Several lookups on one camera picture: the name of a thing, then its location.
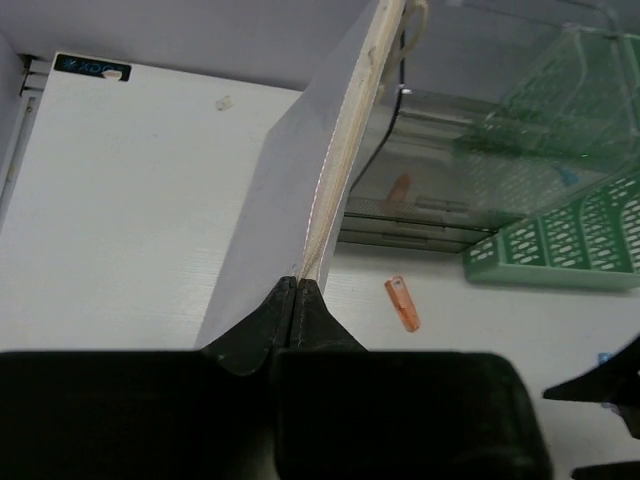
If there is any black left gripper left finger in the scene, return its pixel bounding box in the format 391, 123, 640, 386
201, 277, 294, 375

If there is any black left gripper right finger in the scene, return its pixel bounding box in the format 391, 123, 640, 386
292, 279, 366, 352

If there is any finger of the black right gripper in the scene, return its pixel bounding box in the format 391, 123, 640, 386
543, 336, 639, 439
571, 460, 640, 480

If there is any mesh document pouch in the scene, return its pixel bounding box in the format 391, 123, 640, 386
195, 1, 429, 349

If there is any clear drawer storage box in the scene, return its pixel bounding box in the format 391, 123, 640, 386
339, 1, 639, 253

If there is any orange translucent highlighter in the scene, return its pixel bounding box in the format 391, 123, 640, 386
385, 276, 421, 333

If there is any green file organizer rack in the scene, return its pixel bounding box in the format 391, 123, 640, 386
463, 171, 639, 291

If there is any small tape scrap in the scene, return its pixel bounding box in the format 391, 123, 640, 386
215, 95, 234, 111

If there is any black label sticker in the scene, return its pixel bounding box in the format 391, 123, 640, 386
53, 53, 132, 82

